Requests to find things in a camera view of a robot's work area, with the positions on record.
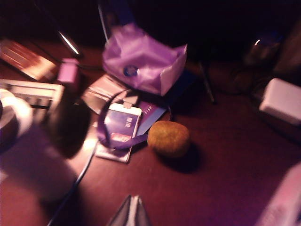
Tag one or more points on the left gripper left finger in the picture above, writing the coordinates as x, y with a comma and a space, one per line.
125, 215

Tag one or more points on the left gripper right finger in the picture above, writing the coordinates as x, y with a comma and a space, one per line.
142, 216

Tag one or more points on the brown fuzzy kiwi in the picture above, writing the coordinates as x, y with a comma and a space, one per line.
168, 139

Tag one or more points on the translucent plastic bag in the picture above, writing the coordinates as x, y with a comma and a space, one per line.
282, 200

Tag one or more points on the small pink box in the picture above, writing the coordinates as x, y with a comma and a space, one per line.
68, 70

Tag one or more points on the ID badge card holder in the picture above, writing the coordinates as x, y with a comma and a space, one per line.
121, 131

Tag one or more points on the blue notebook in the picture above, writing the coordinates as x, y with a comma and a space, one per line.
152, 113

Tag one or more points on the black round object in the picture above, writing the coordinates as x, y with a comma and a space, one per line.
68, 127

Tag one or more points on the silver grey wallet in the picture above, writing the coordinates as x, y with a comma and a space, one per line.
103, 94

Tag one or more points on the dark pen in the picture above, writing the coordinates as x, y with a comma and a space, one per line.
207, 82

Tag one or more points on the crumpled white plastic bag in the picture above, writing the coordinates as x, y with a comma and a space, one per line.
143, 61

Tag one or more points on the shiny metal rod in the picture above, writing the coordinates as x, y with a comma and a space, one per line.
69, 44

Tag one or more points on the white power adapter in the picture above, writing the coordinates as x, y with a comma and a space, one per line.
281, 101

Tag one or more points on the brown striped book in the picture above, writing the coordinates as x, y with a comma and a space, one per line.
26, 58

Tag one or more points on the dark bottle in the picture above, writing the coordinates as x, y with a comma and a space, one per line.
261, 50

